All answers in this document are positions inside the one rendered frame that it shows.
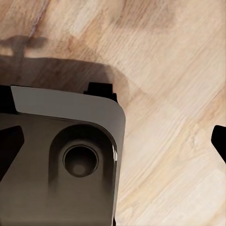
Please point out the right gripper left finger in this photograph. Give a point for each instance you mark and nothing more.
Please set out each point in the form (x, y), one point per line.
(11, 141)

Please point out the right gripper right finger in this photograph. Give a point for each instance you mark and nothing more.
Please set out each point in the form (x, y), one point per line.
(218, 139)

